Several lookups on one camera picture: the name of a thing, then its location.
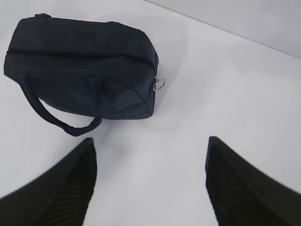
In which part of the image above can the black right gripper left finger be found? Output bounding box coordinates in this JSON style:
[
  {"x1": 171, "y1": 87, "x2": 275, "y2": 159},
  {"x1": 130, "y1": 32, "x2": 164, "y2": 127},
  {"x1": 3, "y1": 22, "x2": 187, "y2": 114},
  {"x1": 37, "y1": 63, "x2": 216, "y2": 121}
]
[{"x1": 0, "y1": 138, "x2": 97, "y2": 226}]

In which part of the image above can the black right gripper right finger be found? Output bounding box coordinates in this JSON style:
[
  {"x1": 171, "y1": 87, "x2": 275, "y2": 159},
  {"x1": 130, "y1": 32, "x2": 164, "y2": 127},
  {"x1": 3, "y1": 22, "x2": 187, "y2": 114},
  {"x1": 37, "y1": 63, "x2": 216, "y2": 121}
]
[{"x1": 205, "y1": 136, "x2": 301, "y2": 226}]

